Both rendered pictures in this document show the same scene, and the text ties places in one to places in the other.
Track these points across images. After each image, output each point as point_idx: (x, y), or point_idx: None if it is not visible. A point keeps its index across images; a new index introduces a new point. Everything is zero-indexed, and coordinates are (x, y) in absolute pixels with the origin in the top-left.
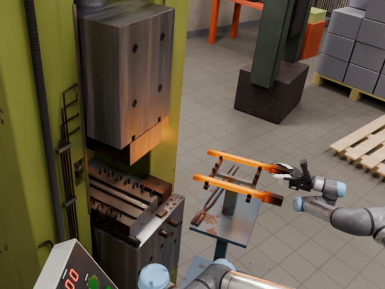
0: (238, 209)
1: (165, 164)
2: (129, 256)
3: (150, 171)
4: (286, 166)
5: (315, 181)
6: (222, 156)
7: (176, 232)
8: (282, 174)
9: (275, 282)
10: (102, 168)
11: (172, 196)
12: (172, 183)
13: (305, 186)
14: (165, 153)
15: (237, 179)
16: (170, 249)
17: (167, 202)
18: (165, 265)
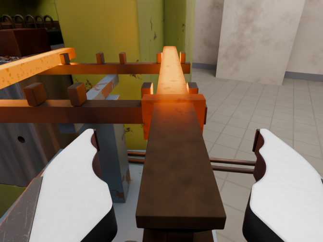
0: (130, 210)
1: (104, 45)
2: None
3: (61, 31)
4: (279, 171)
5: None
6: (156, 53)
7: (15, 123)
8: (90, 157)
9: None
10: (44, 15)
11: (17, 57)
12: (133, 99)
13: None
14: (96, 20)
15: (88, 92)
16: (12, 144)
17: (0, 57)
18: (12, 162)
